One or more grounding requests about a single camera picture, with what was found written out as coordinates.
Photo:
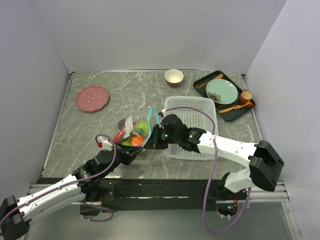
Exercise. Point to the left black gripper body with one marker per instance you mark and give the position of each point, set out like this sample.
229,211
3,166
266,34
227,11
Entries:
117,160

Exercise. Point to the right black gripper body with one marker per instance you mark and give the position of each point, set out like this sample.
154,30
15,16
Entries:
171,139

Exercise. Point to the light green wrinkled fruit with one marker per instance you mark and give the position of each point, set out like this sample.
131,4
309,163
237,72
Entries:
126,143

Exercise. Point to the orange fruit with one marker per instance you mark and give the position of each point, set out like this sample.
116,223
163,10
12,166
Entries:
137,141

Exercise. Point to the red chili pepper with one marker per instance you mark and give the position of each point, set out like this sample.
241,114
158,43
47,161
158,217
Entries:
119,135

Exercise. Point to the green apple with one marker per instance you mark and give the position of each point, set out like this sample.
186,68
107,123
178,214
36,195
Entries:
143,127

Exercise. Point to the clear zip bag blue zipper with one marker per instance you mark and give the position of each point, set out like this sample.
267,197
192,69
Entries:
135,130

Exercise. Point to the dark brown fruit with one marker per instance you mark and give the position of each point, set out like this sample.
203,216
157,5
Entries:
121,123

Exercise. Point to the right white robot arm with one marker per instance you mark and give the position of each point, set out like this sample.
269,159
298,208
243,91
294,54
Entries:
262,164

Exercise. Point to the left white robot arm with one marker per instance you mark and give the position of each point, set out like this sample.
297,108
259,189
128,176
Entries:
17,214

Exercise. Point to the white plastic basket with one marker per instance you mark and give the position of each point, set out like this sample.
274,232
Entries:
195,112

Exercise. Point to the white and red bowl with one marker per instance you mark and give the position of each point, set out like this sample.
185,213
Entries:
173,77

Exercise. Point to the light green plate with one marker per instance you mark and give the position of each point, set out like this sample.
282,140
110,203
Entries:
221,91

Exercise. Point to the pink dotted plate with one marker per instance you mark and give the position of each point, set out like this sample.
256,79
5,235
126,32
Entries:
92,98

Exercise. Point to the wooden spoon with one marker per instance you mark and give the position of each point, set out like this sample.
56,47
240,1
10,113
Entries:
236,107

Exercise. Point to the orange cup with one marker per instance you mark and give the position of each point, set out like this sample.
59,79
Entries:
245,96

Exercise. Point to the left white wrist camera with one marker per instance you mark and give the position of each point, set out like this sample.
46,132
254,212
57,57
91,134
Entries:
105,144

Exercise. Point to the aluminium rail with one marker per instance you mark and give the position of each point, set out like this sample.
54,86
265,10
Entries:
280,195

